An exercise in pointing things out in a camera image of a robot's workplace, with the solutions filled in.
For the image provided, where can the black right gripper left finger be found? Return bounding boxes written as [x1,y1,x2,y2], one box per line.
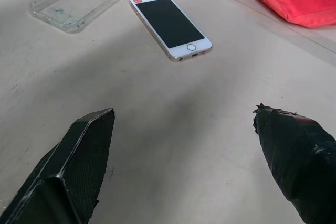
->
[0,108,116,224]

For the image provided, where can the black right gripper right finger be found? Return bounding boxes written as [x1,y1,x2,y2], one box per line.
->
[252,103,336,224]

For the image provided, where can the clear plastic phone case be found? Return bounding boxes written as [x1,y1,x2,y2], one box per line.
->
[28,0,133,34]

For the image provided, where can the white smartphone with black screen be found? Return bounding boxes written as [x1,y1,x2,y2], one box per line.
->
[129,0,213,62]

